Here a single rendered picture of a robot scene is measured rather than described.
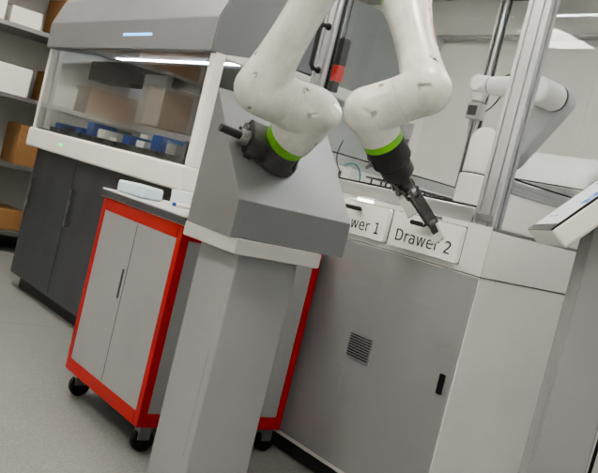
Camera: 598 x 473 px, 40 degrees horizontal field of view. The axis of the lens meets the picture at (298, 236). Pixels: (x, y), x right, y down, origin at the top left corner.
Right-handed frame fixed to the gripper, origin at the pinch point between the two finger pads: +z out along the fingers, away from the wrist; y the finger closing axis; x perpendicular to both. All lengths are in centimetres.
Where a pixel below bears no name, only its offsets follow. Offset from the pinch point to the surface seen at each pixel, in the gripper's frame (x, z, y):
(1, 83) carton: -133, 41, -432
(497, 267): 17.4, 42.7, -18.1
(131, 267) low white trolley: -77, 15, -83
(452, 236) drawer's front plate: 12.4, 33.6, -29.8
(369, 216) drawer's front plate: -2, 36, -64
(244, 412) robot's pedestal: -64, 32, -13
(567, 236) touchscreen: 18.6, -4.6, 33.9
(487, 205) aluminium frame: 24.5, 27.8, -26.2
